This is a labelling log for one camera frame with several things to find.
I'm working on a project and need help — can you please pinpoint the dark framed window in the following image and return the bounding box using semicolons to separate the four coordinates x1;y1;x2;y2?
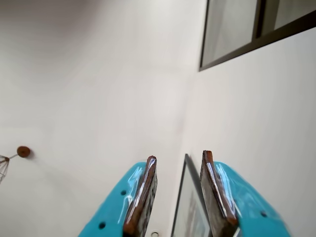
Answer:
198;0;316;72

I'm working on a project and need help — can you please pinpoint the wire cage lamp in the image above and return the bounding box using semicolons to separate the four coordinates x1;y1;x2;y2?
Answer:
0;153;18;185

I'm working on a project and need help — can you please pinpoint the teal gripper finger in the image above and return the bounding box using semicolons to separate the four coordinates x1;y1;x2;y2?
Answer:
199;150;295;237
78;155;158;237

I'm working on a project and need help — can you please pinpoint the round wooden lamp mount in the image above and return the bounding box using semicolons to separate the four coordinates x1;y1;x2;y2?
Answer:
16;145;31;158

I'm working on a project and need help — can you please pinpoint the framed wall picture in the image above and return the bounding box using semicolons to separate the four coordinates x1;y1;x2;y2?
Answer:
171;153;213;237

